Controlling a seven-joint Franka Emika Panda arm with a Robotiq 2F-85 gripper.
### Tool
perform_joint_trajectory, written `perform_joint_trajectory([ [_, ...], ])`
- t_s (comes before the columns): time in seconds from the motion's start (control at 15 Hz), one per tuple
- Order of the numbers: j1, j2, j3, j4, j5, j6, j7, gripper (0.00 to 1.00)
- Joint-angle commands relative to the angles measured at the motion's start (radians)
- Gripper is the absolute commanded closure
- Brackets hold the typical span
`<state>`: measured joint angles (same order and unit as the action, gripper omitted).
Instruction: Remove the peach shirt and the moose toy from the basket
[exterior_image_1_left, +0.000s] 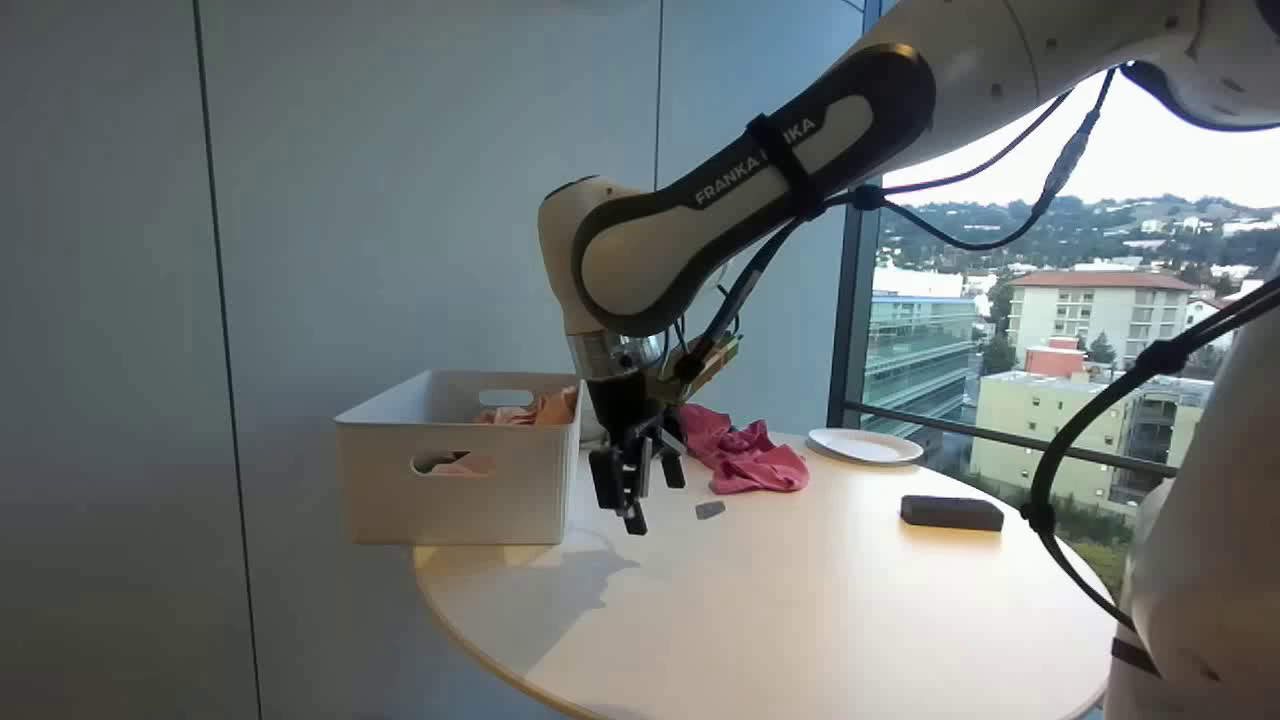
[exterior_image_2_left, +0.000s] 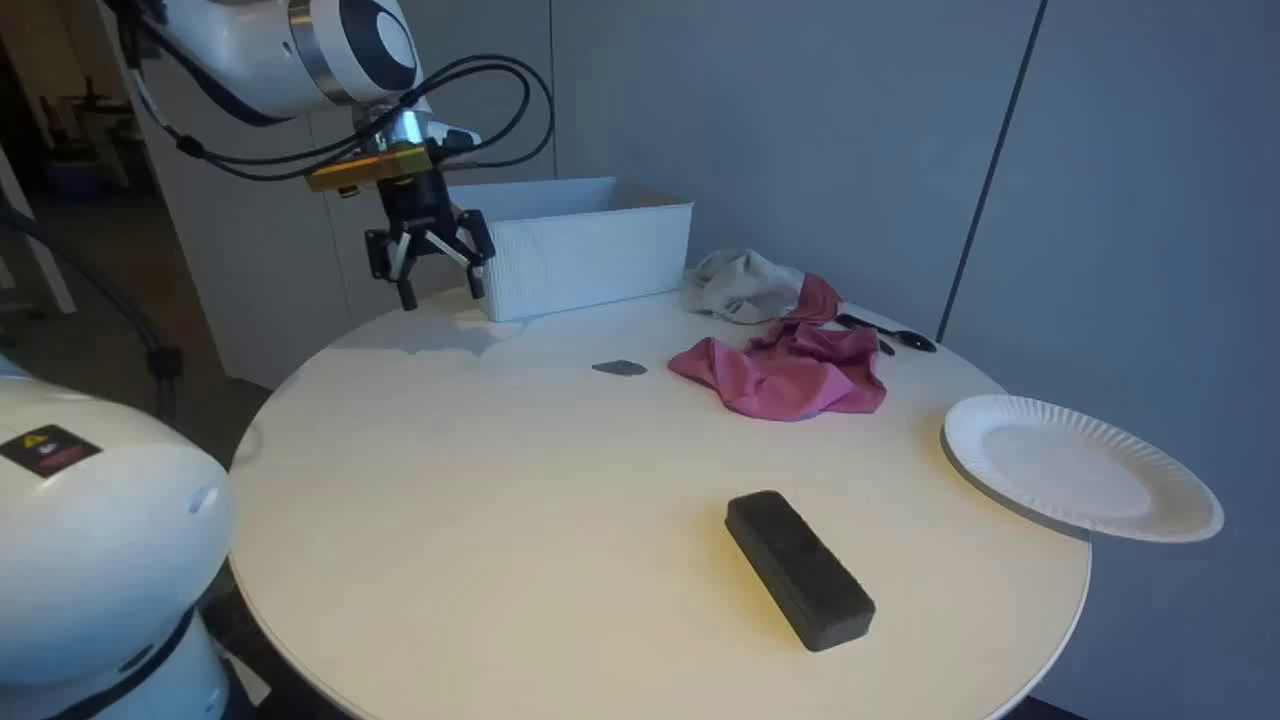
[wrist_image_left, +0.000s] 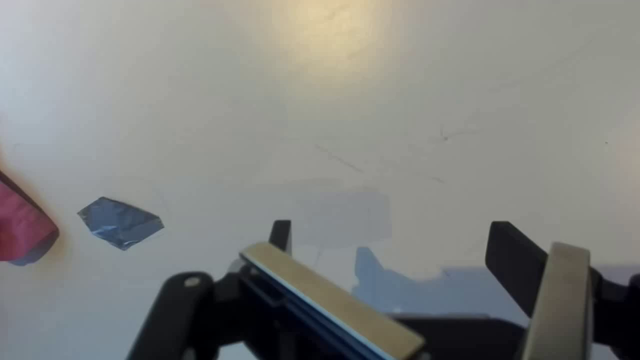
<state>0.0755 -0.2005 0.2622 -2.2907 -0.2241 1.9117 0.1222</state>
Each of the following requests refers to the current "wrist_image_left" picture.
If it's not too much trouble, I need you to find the magenta cloth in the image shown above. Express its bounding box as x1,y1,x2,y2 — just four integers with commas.
0,169,61,269

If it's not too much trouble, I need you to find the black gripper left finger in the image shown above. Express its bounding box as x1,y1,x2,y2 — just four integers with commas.
126,218,428,360

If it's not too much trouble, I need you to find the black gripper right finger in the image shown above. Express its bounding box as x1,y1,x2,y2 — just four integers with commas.
484,221,640,360

